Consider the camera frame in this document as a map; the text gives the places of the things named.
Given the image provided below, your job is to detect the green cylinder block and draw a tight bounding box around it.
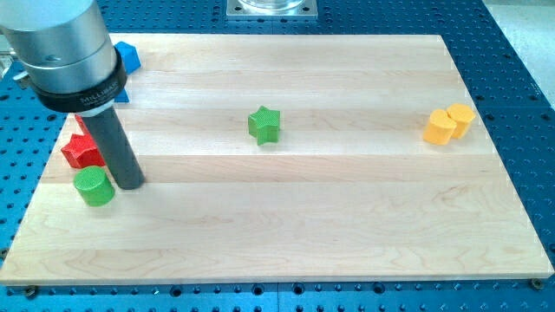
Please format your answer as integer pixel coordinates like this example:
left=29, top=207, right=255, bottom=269
left=73, top=166, right=115, bottom=206

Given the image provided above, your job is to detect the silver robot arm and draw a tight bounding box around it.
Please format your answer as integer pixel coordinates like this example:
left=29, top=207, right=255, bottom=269
left=1, top=0, right=127, bottom=116

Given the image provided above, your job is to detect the blue block under arm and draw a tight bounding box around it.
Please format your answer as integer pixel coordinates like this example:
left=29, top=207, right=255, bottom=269
left=114, top=89, right=129, bottom=103

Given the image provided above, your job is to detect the green star block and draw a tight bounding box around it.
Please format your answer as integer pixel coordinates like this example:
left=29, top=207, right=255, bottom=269
left=248, top=106, right=281, bottom=146

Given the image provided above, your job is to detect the red star block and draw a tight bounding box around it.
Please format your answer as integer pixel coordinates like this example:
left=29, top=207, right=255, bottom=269
left=61, top=133, right=106, bottom=169

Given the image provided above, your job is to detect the wooden board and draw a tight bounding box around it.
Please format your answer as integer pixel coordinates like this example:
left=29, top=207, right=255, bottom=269
left=1, top=34, right=553, bottom=286

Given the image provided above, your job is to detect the yellow heart block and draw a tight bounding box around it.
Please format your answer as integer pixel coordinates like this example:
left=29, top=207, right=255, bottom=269
left=422, top=109, right=457, bottom=146

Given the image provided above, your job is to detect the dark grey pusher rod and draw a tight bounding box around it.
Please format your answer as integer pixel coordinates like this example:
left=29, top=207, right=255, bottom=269
left=83, top=107, right=145, bottom=190

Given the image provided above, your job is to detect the blue cube block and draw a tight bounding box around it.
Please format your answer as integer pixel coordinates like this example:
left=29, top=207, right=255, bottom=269
left=115, top=42, right=141, bottom=75

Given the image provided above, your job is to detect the red block behind rod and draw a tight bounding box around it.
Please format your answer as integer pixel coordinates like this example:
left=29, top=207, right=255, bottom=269
left=75, top=114, right=90, bottom=135

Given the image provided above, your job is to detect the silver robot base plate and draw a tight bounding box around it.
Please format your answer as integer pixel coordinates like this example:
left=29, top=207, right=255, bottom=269
left=225, top=0, right=318, bottom=20

